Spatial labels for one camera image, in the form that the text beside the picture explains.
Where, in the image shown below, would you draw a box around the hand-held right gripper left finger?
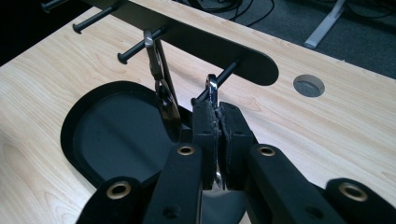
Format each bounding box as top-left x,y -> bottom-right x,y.
142,100 -> 220,224

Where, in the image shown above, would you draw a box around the black key holder with tray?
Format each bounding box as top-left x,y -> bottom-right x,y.
40,0 -> 280,224

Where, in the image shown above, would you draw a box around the silver keychain with carabiner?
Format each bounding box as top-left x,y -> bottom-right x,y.
205,73 -> 224,189

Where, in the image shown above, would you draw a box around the black car key fob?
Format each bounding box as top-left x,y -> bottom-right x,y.
143,29 -> 183,144

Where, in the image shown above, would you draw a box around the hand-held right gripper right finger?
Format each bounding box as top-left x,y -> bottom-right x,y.
219,102 -> 347,224

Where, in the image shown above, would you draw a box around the black floor cables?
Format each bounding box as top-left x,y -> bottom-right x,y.
183,0 -> 276,28

